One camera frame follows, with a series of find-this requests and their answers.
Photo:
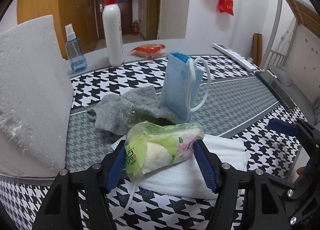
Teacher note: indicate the white remote control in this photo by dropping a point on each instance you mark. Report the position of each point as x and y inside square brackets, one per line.
[240, 60]

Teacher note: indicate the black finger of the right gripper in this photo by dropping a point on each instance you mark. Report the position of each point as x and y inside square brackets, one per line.
[283, 127]

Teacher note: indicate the blue face mask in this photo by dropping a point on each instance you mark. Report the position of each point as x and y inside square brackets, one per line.
[182, 80]

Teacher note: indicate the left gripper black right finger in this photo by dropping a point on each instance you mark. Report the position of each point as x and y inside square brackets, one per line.
[263, 204]

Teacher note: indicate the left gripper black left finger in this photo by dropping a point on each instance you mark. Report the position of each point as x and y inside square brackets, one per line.
[60, 208]

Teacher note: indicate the green tissue pack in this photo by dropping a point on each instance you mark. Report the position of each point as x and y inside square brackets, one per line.
[150, 147]

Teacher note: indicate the red snack packet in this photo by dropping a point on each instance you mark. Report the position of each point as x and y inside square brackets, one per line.
[149, 50]

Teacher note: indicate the wooden wardrobe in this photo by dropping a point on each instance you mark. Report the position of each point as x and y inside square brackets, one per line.
[79, 13]

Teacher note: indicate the blue spray bottle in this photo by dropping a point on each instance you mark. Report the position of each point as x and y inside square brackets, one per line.
[74, 51]

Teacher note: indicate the metal bunk bed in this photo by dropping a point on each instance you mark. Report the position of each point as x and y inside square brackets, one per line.
[294, 43]

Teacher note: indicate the person right hand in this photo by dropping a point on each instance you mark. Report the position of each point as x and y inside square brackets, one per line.
[300, 172]

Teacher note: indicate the white styrofoam box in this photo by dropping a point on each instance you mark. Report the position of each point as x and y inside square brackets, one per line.
[36, 100]

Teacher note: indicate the white pump lotion bottle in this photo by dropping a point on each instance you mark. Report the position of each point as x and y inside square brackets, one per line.
[111, 17]

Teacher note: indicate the grey sock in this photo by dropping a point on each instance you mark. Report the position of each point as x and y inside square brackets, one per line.
[117, 114]

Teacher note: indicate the white towel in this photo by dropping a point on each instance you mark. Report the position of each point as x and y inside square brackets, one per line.
[193, 177]

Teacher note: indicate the red fire extinguisher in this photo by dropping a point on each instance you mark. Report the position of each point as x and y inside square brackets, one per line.
[136, 28]

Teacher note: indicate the wooden boards against wall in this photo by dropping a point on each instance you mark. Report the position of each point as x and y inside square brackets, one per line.
[257, 47]

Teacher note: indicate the black smartphone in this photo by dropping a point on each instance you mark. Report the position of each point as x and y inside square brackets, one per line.
[289, 96]

